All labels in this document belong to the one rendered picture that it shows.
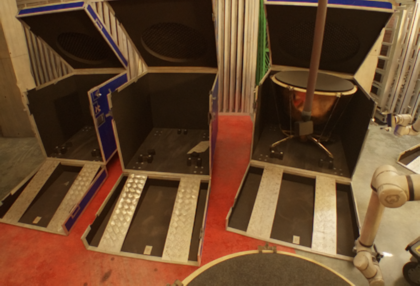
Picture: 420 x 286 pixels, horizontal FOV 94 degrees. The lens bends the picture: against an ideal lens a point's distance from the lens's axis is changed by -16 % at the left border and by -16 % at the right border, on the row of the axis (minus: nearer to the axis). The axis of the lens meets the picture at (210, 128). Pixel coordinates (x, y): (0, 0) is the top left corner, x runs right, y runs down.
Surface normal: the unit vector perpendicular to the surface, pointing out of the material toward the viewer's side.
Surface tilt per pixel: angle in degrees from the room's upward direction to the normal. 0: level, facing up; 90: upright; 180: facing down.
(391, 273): 0
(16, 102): 90
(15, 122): 90
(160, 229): 2
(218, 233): 0
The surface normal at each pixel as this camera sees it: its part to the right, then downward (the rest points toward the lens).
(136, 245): 0.00, -0.88
